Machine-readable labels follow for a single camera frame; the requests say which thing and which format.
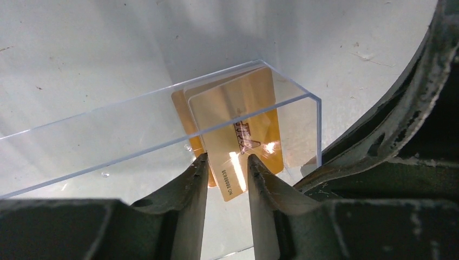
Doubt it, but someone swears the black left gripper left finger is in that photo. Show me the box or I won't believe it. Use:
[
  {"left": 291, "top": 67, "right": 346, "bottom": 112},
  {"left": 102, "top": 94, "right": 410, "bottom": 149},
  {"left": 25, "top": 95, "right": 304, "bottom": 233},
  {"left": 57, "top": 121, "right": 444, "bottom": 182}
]
[{"left": 1, "top": 153, "right": 208, "bottom": 259}]

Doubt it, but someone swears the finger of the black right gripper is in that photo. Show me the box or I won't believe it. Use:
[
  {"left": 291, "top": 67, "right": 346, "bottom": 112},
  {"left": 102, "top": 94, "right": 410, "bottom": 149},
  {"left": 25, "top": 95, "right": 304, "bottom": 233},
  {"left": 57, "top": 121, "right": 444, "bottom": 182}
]
[{"left": 295, "top": 1, "right": 458, "bottom": 201}]

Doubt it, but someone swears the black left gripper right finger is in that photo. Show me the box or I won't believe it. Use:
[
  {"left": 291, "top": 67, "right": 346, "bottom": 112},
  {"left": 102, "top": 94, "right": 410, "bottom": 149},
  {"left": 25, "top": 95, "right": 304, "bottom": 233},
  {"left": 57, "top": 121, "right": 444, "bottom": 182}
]
[{"left": 247, "top": 155, "right": 458, "bottom": 259}]

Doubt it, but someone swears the clear acrylic card box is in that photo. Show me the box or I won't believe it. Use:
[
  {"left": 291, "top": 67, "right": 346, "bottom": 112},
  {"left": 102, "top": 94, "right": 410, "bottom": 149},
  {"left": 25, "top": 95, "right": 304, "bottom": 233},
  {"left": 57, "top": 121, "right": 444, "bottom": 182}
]
[{"left": 1, "top": 60, "right": 322, "bottom": 202}]

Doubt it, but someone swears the gold card in box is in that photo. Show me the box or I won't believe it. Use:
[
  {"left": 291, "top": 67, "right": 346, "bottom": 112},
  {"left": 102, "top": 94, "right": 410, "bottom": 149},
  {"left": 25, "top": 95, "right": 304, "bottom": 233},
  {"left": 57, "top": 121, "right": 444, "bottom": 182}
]
[
  {"left": 188, "top": 67, "right": 284, "bottom": 202},
  {"left": 171, "top": 70, "right": 259, "bottom": 188}
]

